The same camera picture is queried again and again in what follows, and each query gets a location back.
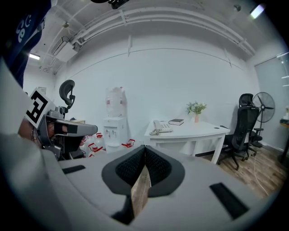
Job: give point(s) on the black floor fan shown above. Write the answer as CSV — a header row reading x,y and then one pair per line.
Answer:
x,y
264,107

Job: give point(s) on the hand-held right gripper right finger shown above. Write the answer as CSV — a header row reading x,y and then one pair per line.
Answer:
x,y
192,180

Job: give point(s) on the white ceiling pipe bundle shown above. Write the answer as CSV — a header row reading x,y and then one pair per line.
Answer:
x,y
158,19

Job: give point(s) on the person's left forearm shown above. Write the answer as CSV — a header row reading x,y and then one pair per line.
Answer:
x,y
25,129

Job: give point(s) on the pile of clear plastic bags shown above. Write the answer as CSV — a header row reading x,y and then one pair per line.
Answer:
x,y
115,102

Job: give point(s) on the black head-worn camera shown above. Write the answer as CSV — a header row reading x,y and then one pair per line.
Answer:
x,y
113,2

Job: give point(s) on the person's navy shirt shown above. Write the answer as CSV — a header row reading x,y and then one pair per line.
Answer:
x,y
20,29

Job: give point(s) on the brown hardcover book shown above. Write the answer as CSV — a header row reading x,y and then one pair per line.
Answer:
x,y
176,122

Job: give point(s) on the white blue flower bouquet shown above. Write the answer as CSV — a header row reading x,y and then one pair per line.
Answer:
x,y
196,107

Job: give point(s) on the ceiling light panel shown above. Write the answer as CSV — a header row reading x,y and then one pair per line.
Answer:
x,y
34,56
257,10

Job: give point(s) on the white ceiling air conditioner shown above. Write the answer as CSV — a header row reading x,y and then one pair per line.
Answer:
x,y
64,50

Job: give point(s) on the person's left hand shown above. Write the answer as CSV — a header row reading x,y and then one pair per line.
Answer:
x,y
52,131

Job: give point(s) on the white desk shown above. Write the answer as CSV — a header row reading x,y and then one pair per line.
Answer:
x,y
192,130

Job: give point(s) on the frosted glass partition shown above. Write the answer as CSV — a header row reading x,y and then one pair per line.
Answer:
x,y
274,94

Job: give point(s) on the wooden desk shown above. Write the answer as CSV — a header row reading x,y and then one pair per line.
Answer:
x,y
79,121

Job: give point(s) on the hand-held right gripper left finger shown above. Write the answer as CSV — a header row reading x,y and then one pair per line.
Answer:
x,y
90,180

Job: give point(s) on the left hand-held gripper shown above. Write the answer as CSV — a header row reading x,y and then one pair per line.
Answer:
x,y
37,108

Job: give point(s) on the pink vase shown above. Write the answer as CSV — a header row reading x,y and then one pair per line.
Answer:
x,y
196,118

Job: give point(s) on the black mesh office chair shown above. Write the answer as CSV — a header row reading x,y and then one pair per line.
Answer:
x,y
245,126

